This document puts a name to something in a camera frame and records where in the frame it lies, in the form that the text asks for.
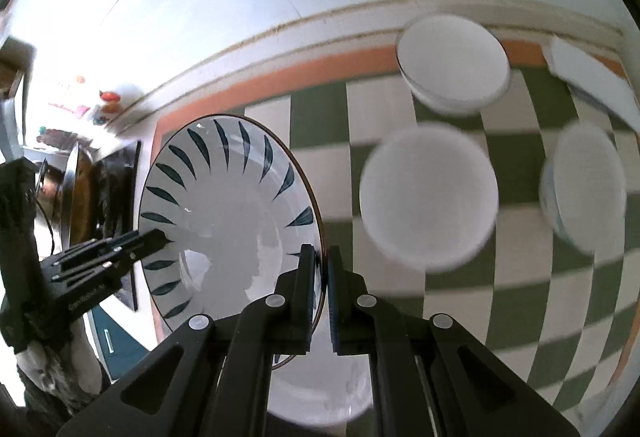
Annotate white bowl with blue pattern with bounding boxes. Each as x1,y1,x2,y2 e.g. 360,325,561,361
539,121,628,255

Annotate person's left hand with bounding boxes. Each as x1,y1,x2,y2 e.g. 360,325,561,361
16,321,102,395

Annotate colourful wall stickers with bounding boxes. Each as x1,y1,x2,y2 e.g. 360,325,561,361
47,74,123,127

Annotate green white checkered cloth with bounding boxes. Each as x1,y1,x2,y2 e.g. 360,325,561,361
150,40,640,423

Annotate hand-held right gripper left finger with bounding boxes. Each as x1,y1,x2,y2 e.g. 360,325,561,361
56,243,318,437

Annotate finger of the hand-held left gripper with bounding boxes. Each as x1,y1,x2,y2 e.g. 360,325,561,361
42,228,169,276
52,252,137,291

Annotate blue kitchen cabinet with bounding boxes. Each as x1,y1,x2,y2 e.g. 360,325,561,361
90,304,157,379

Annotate plate with blue leaf pattern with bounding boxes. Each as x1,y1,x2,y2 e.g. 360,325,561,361
137,114,326,370

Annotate dark wok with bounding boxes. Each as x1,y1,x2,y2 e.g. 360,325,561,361
59,140,103,250

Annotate black gas cooktop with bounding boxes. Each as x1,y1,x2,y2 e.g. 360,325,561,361
92,140,142,313

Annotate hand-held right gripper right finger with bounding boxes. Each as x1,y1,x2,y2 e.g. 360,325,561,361
325,246,582,437

